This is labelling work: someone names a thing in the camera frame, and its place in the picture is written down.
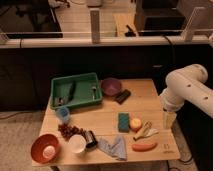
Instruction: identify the grey vertical post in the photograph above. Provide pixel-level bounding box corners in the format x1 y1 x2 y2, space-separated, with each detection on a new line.
90 8 100 44

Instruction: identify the blue grey cloth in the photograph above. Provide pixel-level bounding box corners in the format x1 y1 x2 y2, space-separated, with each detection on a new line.
98 135 127 161

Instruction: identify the white horizontal rail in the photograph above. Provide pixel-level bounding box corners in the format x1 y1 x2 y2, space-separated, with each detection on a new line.
0 35 213 49

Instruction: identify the dark green brush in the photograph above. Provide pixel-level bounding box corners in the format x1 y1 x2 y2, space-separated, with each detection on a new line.
54 82 76 106

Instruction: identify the small metal tool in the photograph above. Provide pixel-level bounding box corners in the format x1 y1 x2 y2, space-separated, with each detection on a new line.
92 86 97 100

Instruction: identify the orange carrot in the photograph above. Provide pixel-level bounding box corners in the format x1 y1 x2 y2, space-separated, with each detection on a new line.
132 143 158 152

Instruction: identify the purple bowl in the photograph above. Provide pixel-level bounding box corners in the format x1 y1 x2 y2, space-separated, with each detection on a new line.
101 78 122 96

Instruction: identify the red bowl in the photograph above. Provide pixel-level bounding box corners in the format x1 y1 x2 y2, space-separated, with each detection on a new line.
31 134 60 164

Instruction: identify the black metal can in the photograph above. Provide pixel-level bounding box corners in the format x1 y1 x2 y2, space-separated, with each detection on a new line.
85 130 98 148

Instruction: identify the white egg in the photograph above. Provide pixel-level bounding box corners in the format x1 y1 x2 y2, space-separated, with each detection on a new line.
43 145 55 159

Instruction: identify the white cup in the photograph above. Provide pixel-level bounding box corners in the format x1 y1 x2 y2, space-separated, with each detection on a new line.
68 135 86 154

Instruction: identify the blue plastic cup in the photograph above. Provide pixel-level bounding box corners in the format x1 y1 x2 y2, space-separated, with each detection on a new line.
56 106 70 124

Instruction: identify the yellow banana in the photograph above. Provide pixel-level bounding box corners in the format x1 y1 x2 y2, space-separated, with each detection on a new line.
133 121 158 141

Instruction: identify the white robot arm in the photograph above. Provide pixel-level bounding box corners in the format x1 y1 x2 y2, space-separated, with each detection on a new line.
159 64 213 129

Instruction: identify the bunch of red grapes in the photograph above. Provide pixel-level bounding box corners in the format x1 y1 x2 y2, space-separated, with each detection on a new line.
58 124 85 141

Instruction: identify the white slanted bracket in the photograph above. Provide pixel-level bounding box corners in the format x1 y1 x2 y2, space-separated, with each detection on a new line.
181 7 206 42

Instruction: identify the black object on far table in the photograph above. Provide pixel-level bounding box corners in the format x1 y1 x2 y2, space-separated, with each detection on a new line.
125 25 136 37

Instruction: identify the green sponge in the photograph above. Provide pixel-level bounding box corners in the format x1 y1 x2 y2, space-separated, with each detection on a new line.
118 113 129 132

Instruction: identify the yellow red apple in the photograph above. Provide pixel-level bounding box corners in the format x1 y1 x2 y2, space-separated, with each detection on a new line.
130 118 142 132

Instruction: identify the green plastic tray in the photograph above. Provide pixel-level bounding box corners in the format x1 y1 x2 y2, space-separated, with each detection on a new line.
50 72 102 110

